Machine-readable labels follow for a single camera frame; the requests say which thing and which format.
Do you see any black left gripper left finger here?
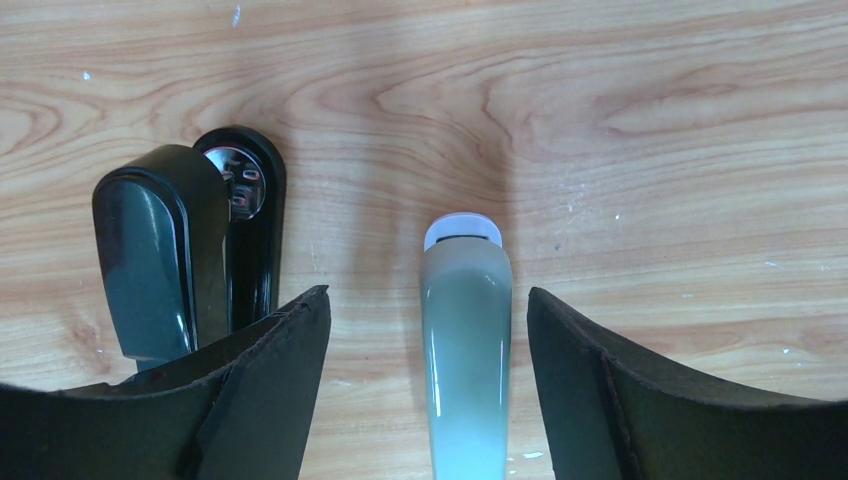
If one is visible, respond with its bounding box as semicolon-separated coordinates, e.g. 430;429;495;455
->
1;285;331;479

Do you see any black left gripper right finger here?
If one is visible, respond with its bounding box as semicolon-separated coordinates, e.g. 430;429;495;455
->
527;287;847;479

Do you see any black stapler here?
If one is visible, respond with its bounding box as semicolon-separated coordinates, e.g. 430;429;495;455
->
92;125;287;371

